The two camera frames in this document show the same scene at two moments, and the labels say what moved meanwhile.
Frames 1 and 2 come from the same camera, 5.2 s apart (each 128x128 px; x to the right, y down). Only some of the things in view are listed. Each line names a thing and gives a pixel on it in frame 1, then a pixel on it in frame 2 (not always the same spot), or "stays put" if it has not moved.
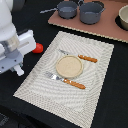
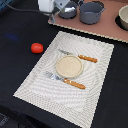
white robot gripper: x=13 y=50 → x=52 y=6
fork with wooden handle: x=65 y=80 stays put
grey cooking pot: x=90 y=12 stays put
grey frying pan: x=66 y=9 stays put
